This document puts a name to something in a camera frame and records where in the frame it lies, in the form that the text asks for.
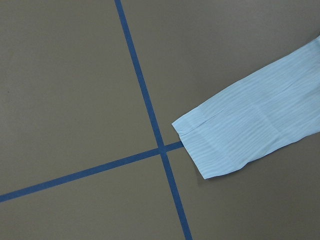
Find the light blue button shirt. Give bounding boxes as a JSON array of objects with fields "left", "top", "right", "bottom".
[{"left": 172, "top": 38, "right": 320, "bottom": 179}]

